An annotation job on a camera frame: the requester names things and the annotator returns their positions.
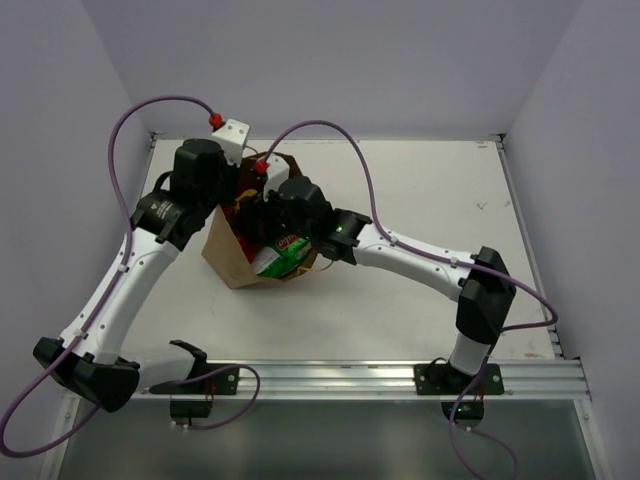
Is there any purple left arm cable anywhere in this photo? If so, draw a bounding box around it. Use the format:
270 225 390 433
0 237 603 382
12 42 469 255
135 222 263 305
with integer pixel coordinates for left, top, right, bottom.
0 95 261 457

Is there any brown paper bag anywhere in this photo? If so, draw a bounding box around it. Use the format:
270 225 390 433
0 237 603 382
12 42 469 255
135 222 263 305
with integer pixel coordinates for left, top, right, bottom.
202 152 317 290

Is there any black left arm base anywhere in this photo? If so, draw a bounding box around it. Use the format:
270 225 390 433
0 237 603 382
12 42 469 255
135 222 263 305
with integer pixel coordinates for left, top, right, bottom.
149 363 239 426

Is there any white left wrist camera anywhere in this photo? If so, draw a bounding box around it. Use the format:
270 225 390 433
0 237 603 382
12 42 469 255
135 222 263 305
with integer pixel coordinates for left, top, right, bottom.
211 119 250 168

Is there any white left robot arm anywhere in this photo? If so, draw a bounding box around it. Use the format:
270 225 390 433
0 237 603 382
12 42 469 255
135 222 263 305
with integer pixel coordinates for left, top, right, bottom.
33 139 240 413

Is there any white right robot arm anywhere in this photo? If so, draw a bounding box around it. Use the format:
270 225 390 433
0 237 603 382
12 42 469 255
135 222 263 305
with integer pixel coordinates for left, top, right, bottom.
237 176 516 393

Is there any green Chuba cassava bag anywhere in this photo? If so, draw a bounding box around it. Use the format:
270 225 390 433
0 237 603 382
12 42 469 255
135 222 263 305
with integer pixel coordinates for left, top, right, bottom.
251 234 312 279

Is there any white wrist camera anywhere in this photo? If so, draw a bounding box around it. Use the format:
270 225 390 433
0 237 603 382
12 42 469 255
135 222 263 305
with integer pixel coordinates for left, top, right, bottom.
211 119 250 168
253 154 290 198

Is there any yellow M&M's packet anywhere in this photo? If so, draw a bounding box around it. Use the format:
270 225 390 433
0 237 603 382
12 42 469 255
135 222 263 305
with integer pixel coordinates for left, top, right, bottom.
234 189 259 212

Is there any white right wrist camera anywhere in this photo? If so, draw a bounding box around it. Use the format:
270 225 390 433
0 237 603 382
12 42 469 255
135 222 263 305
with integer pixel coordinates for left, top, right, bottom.
253 154 290 198

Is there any red snack bag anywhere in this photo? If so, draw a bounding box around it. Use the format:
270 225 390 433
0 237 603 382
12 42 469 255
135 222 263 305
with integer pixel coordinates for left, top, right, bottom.
222 205 261 263

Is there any aluminium front mounting rail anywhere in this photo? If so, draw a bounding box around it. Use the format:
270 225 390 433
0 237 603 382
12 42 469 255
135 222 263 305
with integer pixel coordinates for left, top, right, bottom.
134 357 594 401

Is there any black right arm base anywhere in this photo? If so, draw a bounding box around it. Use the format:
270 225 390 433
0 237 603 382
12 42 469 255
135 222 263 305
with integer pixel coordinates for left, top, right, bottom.
413 357 505 428

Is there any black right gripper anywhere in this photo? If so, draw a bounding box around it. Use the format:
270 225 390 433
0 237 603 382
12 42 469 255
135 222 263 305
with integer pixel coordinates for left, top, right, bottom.
234 186 317 245

